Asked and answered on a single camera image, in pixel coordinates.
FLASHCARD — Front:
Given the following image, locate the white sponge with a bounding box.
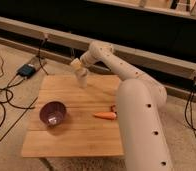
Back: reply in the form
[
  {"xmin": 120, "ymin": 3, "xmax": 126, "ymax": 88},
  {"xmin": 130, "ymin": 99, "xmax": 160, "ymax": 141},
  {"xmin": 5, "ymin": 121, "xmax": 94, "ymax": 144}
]
[{"xmin": 70, "ymin": 58, "xmax": 82, "ymax": 71}]

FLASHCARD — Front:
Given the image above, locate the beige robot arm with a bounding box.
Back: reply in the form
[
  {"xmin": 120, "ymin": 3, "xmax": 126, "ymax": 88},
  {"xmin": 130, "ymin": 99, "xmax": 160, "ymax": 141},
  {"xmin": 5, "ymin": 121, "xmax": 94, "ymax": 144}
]
[{"xmin": 74, "ymin": 41, "xmax": 174, "ymax": 171}]

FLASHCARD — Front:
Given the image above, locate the purple ceramic bowl cup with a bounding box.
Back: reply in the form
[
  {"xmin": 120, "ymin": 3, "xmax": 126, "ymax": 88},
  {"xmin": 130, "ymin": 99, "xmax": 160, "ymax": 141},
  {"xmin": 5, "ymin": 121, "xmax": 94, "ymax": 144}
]
[{"xmin": 39, "ymin": 101, "xmax": 67, "ymax": 127}]

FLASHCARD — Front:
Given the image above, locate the dark red rectangular block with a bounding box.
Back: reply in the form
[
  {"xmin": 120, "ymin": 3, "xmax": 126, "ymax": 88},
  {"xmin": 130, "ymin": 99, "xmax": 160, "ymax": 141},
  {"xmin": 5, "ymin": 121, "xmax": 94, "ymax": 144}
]
[{"xmin": 110, "ymin": 105, "xmax": 117, "ymax": 113}]

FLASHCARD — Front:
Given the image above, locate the orange toy carrot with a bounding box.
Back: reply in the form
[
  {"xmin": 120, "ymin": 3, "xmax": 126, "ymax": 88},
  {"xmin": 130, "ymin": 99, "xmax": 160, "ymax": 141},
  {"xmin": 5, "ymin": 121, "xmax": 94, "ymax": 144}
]
[{"xmin": 93, "ymin": 112, "xmax": 117, "ymax": 120}]

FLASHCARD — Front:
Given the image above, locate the wooden table top board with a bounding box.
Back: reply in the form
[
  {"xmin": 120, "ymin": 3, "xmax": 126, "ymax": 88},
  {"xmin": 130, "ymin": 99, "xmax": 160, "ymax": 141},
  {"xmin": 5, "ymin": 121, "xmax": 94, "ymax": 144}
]
[{"xmin": 22, "ymin": 75, "xmax": 123, "ymax": 157}]

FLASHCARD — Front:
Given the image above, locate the long wooden rail beam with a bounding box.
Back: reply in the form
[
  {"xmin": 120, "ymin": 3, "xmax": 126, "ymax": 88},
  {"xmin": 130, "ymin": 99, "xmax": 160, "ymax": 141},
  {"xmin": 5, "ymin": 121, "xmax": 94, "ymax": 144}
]
[{"xmin": 0, "ymin": 17, "xmax": 196, "ymax": 78}]

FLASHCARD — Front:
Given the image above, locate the black cable right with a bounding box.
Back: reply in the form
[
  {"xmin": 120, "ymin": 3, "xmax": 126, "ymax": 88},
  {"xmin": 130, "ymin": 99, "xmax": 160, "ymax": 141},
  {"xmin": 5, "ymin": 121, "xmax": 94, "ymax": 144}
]
[{"xmin": 184, "ymin": 77, "xmax": 196, "ymax": 164}]

